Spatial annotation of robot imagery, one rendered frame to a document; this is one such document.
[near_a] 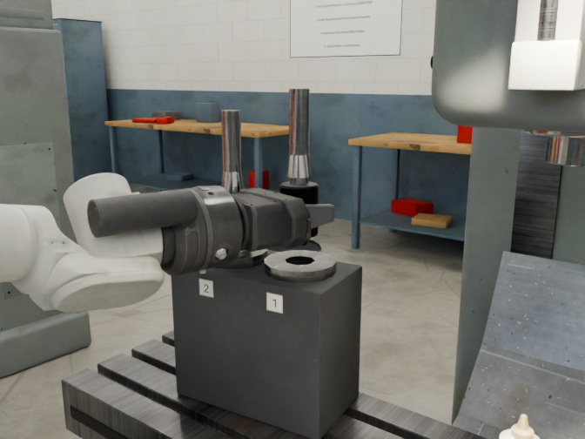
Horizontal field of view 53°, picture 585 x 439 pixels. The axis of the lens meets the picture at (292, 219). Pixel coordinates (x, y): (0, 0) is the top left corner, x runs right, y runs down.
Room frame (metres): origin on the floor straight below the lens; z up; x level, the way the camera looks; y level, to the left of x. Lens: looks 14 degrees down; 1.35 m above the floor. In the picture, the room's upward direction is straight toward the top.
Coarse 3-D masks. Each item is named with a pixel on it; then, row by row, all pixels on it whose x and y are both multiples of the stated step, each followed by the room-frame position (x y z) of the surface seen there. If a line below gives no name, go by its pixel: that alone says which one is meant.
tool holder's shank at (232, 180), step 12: (228, 120) 0.73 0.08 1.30; (240, 120) 0.74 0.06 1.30; (228, 132) 0.73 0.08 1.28; (240, 132) 0.74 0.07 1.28; (228, 144) 0.73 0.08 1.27; (240, 144) 0.74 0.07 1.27; (228, 156) 0.73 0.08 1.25; (240, 156) 0.74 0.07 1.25; (228, 168) 0.73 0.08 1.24; (240, 168) 0.74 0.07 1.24; (228, 180) 0.73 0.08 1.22; (240, 180) 0.73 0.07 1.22
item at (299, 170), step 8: (296, 96) 0.68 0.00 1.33; (304, 96) 0.68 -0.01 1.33; (296, 104) 0.68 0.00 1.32; (304, 104) 0.68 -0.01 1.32; (296, 112) 0.68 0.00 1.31; (304, 112) 0.68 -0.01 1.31; (296, 120) 0.68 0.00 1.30; (304, 120) 0.68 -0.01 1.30; (296, 128) 0.68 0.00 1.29; (304, 128) 0.68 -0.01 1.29; (296, 136) 0.68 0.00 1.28; (304, 136) 0.68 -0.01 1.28; (296, 144) 0.68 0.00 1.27; (304, 144) 0.68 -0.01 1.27; (296, 152) 0.68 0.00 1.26; (304, 152) 0.68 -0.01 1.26; (288, 160) 0.69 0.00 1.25; (296, 160) 0.68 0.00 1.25; (304, 160) 0.68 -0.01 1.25; (288, 168) 0.69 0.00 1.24; (296, 168) 0.68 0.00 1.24; (304, 168) 0.68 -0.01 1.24; (288, 176) 0.68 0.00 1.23; (296, 176) 0.68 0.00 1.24; (304, 176) 0.68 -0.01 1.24; (296, 184) 0.68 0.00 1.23; (304, 184) 0.68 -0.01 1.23
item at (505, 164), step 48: (480, 144) 0.90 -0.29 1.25; (528, 144) 0.85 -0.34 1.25; (480, 192) 0.90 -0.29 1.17; (528, 192) 0.85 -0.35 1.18; (576, 192) 0.81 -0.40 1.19; (480, 240) 0.89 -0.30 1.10; (528, 240) 0.84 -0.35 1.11; (576, 240) 0.81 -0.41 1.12; (480, 288) 0.89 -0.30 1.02; (480, 336) 0.89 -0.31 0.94
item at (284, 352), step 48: (192, 288) 0.70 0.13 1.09; (240, 288) 0.66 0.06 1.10; (288, 288) 0.63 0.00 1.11; (336, 288) 0.65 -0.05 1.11; (192, 336) 0.70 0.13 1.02; (240, 336) 0.67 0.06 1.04; (288, 336) 0.63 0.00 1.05; (336, 336) 0.65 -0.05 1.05; (192, 384) 0.70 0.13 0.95; (240, 384) 0.67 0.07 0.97; (288, 384) 0.63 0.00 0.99; (336, 384) 0.65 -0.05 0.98
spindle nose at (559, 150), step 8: (552, 144) 0.47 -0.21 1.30; (560, 144) 0.47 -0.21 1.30; (568, 144) 0.46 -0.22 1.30; (576, 144) 0.46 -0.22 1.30; (584, 144) 0.45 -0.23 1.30; (552, 152) 0.47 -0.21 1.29; (560, 152) 0.46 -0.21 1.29; (568, 152) 0.46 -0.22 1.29; (576, 152) 0.46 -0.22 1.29; (584, 152) 0.45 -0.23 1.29; (552, 160) 0.47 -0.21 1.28; (560, 160) 0.46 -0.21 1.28; (568, 160) 0.46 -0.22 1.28; (576, 160) 0.46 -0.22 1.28; (584, 160) 0.45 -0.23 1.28
